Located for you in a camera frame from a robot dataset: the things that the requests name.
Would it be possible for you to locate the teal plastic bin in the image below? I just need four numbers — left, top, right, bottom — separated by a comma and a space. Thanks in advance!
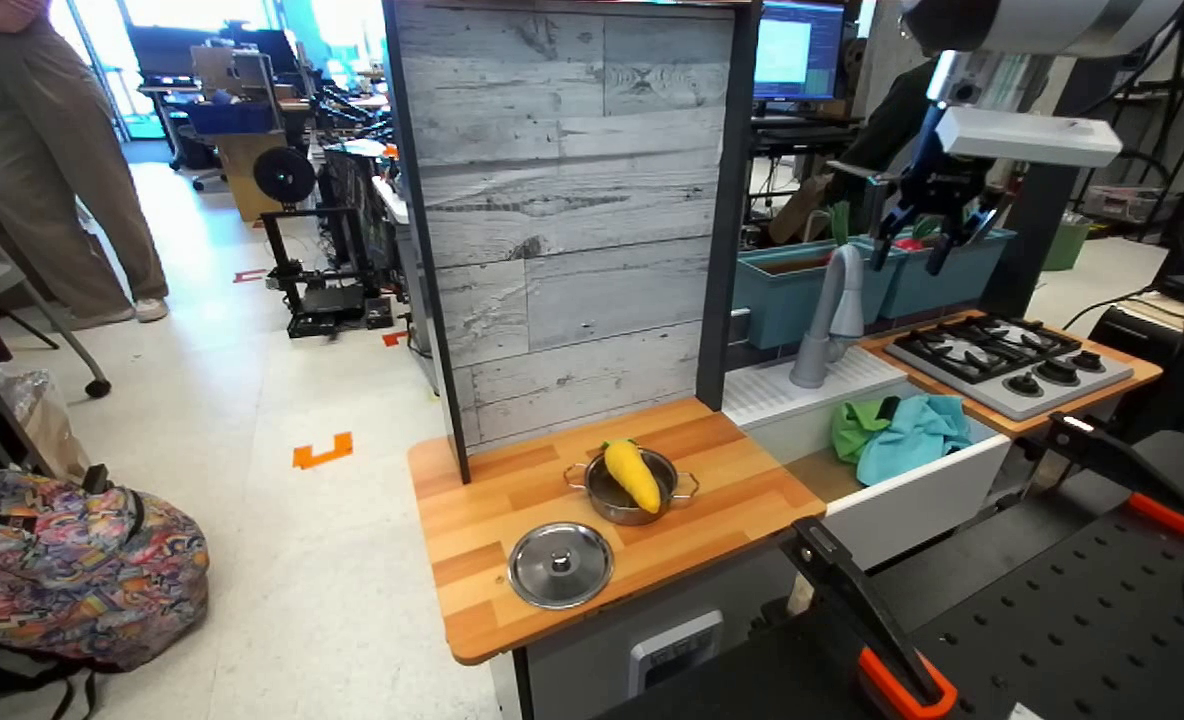
734, 239, 903, 358
867, 226, 1022, 324

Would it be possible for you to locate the round metal pot lid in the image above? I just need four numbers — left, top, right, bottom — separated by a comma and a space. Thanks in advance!
504, 518, 615, 612

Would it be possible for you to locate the grey toy stove hob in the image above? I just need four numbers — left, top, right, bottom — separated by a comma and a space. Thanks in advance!
884, 311, 1137, 426

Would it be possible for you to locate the grey office chair base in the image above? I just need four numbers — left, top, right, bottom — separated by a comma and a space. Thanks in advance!
0, 183, 111, 406

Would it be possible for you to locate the light blue cloth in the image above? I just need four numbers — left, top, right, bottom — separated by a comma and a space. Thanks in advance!
851, 393, 998, 488

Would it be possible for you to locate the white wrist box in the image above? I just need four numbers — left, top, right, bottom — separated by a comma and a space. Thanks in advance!
931, 100, 1129, 172

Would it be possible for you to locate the white toy sink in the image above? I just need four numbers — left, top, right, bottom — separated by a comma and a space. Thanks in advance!
722, 349, 1018, 575

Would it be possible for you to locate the yellow banana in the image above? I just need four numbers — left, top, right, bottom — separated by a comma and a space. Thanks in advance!
597, 438, 667, 519

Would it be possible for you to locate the green cloth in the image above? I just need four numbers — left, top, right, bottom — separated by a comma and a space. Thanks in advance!
823, 393, 903, 472

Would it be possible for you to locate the grey cabinet with white handle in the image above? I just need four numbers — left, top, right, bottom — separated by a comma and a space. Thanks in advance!
489, 538, 810, 720

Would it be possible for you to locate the black filament spool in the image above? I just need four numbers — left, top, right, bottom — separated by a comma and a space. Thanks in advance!
252, 142, 322, 207

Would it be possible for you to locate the black orange-tipped clamp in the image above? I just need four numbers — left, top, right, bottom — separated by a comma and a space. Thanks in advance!
777, 518, 965, 720
1040, 413, 1184, 543

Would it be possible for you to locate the grey wood-pattern back panel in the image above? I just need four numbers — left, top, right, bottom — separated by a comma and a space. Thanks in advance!
380, 0, 766, 488

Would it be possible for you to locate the small metal pot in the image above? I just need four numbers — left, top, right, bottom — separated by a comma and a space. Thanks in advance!
566, 442, 705, 529

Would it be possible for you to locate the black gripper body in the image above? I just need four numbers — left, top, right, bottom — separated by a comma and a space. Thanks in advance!
899, 111, 1014, 226

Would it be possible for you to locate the computer monitor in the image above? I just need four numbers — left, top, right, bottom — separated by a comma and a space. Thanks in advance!
749, 0, 848, 111

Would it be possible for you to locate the black 3D printer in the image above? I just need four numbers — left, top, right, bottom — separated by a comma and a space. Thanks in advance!
262, 195, 398, 342

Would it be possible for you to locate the standing person in khaki trousers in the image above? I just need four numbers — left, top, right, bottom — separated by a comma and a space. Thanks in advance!
0, 0, 171, 332

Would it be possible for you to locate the small green bin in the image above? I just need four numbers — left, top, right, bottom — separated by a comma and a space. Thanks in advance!
1040, 214, 1097, 278

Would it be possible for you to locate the colourful patterned backpack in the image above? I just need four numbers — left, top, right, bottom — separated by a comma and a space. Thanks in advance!
0, 466, 214, 676

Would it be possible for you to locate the black perforated table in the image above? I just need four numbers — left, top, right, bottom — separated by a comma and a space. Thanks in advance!
587, 427, 1184, 720

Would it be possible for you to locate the grey toy tap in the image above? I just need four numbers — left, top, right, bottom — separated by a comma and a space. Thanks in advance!
788, 236, 871, 393

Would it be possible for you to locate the green toy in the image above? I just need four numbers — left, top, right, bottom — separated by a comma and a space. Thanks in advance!
819, 195, 861, 254

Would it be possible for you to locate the wooden toy kitchen counter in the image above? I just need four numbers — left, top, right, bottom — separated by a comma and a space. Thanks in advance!
404, 395, 827, 669

